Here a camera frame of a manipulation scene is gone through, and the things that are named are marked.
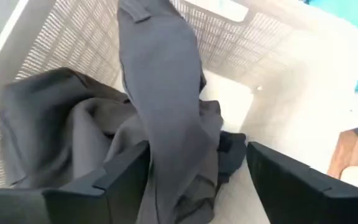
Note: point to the dark grey garment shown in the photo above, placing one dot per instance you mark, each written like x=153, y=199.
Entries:
x=166, y=77

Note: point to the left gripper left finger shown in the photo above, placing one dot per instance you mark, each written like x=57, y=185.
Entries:
x=57, y=208

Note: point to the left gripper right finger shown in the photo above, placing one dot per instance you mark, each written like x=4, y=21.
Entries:
x=306, y=202

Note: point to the navy garment with label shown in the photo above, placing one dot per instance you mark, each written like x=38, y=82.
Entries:
x=232, y=152

